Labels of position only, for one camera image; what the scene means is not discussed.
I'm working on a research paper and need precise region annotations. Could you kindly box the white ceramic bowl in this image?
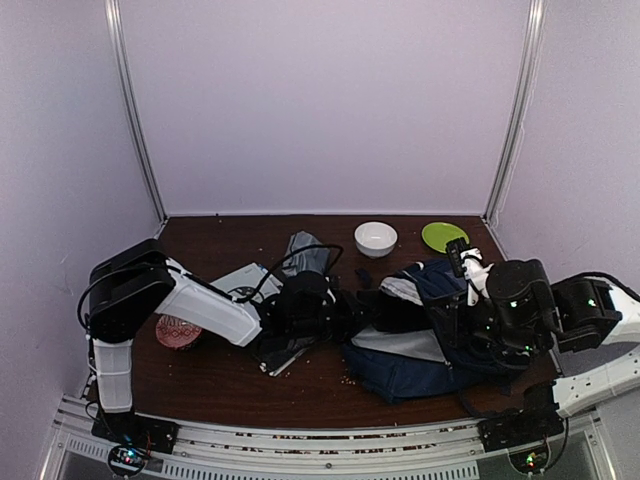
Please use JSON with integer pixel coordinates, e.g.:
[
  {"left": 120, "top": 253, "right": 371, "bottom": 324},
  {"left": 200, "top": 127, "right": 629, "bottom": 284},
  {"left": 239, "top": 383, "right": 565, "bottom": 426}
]
[{"left": 354, "top": 221, "right": 398, "bottom": 259}]

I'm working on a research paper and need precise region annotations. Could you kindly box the grey zip pouch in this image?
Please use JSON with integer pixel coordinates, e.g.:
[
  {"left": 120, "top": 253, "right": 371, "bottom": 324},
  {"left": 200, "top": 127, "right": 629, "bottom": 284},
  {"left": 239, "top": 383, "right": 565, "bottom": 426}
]
[{"left": 282, "top": 230, "right": 330, "bottom": 278}]

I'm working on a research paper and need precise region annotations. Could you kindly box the black leather case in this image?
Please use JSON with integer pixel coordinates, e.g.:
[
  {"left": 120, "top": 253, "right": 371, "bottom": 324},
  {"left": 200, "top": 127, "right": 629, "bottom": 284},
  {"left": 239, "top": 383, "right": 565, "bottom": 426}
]
[{"left": 356, "top": 290, "right": 433, "bottom": 334}]

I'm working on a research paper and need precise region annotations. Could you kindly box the navy blue student backpack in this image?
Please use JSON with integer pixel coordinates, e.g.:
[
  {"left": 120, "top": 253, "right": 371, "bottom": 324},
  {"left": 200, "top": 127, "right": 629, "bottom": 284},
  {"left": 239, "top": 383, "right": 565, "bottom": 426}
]
[{"left": 341, "top": 259, "right": 521, "bottom": 403}]

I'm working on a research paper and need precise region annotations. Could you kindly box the left aluminium frame post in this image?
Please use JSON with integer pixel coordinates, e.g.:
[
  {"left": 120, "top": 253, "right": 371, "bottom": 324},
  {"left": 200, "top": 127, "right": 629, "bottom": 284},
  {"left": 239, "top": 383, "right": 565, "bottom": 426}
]
[{"left": 104, "top": 0, "right": 168, "bottom": 223}]

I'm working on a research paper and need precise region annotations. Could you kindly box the red patterned bowl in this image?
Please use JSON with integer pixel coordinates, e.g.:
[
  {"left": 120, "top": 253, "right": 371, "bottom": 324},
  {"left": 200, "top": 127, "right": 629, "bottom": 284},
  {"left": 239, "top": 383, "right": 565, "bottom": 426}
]
[{"left": 155, "top": 315, "right": 203, "bottom": 351}]

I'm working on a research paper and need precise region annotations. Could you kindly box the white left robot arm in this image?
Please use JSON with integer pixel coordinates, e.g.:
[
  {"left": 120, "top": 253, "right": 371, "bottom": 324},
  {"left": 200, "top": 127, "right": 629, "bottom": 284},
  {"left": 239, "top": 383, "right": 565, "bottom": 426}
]
[{"left": 76, "top": 239, "right": 370, "bottom": 444}]

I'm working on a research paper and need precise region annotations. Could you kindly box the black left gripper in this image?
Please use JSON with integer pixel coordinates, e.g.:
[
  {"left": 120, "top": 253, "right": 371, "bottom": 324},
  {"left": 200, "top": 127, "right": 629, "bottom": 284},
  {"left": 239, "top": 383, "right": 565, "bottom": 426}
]
[{"left": 290, "top": 289, "right": 382, "bottom": 347}]

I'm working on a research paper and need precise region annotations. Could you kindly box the aluminium frame post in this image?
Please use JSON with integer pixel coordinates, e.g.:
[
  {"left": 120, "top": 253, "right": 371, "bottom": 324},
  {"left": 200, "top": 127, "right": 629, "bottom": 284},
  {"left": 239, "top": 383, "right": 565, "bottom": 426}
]
[
  {"left": 104, "top": 0, "right": 168, "bottom": 223},
  {"left": 484, "top": 0, "right": 546, "bottom": 226}
]

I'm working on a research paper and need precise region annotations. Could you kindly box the right aluminium frame post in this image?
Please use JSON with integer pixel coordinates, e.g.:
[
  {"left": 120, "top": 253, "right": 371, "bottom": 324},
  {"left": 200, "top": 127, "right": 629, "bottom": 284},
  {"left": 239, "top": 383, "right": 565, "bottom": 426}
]
[{"left": 484, "top": 0, "right": 546, "bottom": 226}]

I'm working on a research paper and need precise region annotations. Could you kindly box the black notebook under books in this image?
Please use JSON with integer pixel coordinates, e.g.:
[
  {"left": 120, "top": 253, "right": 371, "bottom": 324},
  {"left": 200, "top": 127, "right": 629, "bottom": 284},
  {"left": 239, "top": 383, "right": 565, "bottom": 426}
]
[{"left": 254, "top": 340, "right": 311, "bottom": 377}]

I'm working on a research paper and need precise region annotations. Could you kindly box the front metal rail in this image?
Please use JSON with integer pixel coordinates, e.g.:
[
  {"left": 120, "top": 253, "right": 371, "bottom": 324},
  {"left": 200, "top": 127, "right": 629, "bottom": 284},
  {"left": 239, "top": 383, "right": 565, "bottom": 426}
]
[{"left": 42, "top": 394, "right": 609, "bottom": 480}]

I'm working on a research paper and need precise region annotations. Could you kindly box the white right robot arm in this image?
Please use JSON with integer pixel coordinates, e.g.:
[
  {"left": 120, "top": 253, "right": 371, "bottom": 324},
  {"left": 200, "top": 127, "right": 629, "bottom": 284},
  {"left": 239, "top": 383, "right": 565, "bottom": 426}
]
[{"left": 441, "top": 237, "right": 639, "bottom": 451}]

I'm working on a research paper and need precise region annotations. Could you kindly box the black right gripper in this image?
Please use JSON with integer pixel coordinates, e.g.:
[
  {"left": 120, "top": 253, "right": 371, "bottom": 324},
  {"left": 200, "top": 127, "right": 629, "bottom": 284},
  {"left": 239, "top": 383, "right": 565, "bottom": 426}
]
[{"left": 427, "top": 289, "right": 546, "bottom": 356}]

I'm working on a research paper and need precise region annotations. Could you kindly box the green plate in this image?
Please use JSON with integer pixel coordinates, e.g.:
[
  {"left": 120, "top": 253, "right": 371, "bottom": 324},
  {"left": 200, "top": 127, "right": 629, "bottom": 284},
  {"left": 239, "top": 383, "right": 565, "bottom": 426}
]
[{"left": 421, "top": 222, "right": 470, "bottom": 253}]

